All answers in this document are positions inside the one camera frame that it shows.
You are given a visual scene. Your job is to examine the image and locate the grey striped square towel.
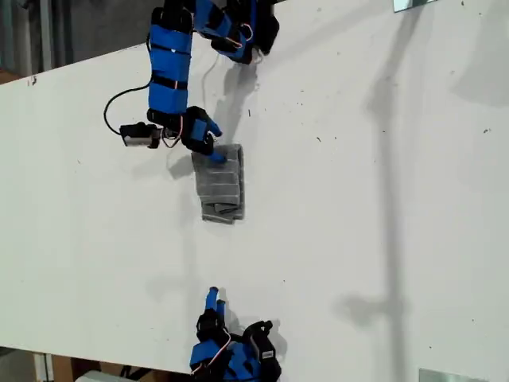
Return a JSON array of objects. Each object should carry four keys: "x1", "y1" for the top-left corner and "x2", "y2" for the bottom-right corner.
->
[{"x1": 190, "y1": 142, "x2": 247, "y2": 226}]

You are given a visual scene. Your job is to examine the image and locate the white table leg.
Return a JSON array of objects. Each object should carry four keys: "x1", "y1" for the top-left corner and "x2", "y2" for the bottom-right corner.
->
[{"x1": 33, "y1": 352, "x2": 55, "y2": 382}]

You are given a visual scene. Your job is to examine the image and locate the red white servo wire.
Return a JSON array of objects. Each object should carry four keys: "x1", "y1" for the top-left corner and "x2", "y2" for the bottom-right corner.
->
[
  {"x1": 161, "y1": 115, "x2": 186, "y2": 149},
  {"x1": 190, "y1": 329, "x2": 232, "y2": 375}
]

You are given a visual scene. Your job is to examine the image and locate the thin white wire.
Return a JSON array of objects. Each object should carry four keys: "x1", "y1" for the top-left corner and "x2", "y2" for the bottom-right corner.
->
[{"x1": 201, "y1": 53, "x2": 223, "y2": 99}]

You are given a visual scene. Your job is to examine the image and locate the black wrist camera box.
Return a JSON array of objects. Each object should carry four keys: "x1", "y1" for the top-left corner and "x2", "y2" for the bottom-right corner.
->
[
  {"x1": 243, "y1": 320, "x2": 282, "y2": 364},
  {"x1": 119, "y1": 122, "x2": 160, "y2": 149}
]

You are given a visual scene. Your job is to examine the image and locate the black camera cable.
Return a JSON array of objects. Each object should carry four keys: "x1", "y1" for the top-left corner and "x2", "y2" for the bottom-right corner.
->
[{"x1": 103, "y1": 81, "x2": 152, "y2": 134}]

